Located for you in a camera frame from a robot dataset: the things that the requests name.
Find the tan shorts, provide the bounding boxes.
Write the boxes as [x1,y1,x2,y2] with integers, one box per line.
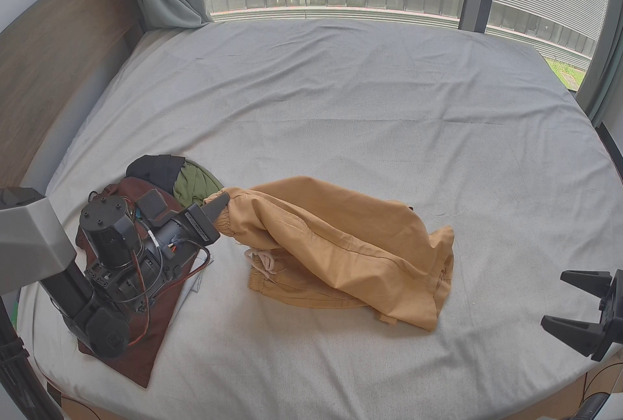
[213,176,456,332]

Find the black garment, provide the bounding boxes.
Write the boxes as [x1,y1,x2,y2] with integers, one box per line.
[126,154,188,195]

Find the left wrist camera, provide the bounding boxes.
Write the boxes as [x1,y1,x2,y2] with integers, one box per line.
[135,188,190,226]

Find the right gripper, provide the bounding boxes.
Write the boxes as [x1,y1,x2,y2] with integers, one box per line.
[540,268,623,363]

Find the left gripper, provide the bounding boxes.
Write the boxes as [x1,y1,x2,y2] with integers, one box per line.
[153,192,231,264]

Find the brown shorts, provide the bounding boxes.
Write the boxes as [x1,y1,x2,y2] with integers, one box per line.
[75,178,205,389]

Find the green garment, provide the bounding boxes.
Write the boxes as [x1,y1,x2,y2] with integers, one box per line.
[173,159,226,209]

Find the white garment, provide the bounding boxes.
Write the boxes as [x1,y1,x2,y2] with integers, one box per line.
[173,257,215,326]

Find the bed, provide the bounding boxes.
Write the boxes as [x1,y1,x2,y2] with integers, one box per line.
[0,0,623,420]

